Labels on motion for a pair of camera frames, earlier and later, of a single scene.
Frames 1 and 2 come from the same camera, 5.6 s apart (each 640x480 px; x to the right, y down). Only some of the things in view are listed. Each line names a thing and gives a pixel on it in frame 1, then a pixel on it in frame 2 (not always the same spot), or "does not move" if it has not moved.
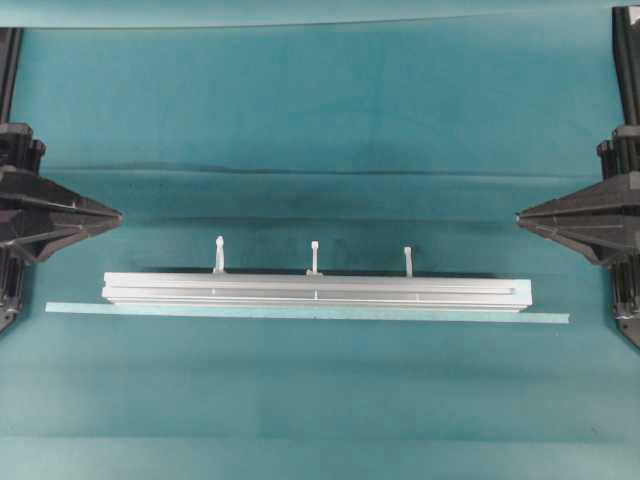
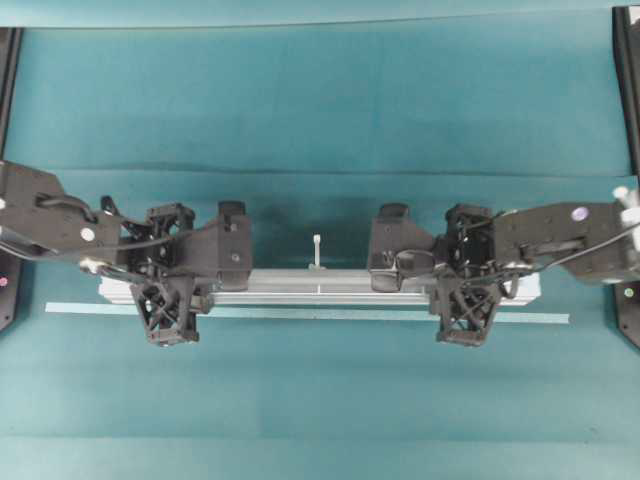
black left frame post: [10, 47] does not move
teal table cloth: [364, 137] does not move
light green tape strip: [475, 316] does not move
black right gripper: [602, 218] to [469, 241]
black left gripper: [38, 216] to [166, 243]
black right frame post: [626, 37] does not move
